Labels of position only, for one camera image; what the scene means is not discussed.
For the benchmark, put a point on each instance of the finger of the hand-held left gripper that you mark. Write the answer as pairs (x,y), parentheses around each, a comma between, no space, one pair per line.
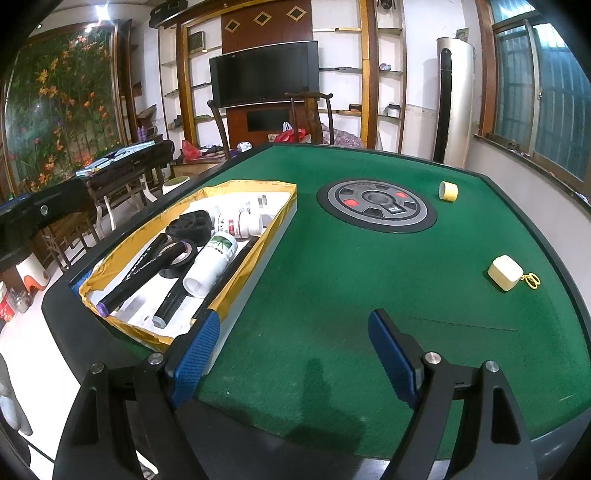
(60,205)

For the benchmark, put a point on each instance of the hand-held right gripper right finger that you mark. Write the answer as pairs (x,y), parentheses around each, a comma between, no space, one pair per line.
(395,355)

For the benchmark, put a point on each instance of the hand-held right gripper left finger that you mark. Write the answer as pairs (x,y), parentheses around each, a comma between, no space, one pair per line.
(196,360)

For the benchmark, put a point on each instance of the black marker grey cap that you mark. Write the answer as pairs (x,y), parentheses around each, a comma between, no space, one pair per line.
(171,300)

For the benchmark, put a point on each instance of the white foam box yellow tape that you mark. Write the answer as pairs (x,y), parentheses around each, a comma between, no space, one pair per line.
(134,302)

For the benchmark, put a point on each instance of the white bottle green print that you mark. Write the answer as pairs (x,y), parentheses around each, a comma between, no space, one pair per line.
(210,267)

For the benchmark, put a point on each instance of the black tape roll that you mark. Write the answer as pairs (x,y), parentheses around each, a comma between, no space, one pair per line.
(181,264)

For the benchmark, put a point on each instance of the black plastic holder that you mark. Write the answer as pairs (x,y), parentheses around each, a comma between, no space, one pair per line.
(189,224)

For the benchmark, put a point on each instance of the white bottle red label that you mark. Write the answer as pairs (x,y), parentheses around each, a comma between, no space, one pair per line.
(242,226)

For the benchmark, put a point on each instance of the orange white plastic stool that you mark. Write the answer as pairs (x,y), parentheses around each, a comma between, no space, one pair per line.
(31,272)

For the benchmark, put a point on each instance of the blue printed packet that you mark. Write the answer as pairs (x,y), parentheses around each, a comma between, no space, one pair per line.
(78,282)

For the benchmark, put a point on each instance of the black table with cover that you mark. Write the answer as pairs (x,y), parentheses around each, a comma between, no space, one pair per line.
(124,164)

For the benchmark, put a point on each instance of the white trash can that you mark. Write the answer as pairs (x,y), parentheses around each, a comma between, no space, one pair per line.
(175,184)

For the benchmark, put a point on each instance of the cream earbuds case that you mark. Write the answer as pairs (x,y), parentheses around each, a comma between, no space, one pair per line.
(504,273)

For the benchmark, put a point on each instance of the red plastic bag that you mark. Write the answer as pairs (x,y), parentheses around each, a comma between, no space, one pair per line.
(189,150)
(291,136)

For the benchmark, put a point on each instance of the round table control panel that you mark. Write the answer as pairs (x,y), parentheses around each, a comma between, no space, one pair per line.
(376,205)

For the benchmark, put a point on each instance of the gold keyring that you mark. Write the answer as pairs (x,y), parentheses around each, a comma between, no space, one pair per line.
(533,280)

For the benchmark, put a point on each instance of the yellow tape roll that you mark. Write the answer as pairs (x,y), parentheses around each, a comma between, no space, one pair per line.
(449,191)

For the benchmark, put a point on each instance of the dark wooden chair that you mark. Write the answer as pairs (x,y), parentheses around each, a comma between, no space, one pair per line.
(221,129)
(311,115)

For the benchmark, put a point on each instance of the wooden television cabinet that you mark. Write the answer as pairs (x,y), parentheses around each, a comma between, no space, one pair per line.
(268,120)

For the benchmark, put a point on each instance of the black flat television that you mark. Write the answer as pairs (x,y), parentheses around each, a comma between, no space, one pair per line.
(263,74)

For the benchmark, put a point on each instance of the standing air conditioner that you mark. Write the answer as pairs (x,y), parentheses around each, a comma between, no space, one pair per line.
(455,101)

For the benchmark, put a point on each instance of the metal framed window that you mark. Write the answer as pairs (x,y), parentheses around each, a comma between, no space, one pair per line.
(545,92)

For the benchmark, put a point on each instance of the floral wall mural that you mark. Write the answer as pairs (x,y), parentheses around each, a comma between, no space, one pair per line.
(60,115)

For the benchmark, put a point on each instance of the wooden wall shelf unit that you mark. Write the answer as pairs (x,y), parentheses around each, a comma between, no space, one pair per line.
(390,55)

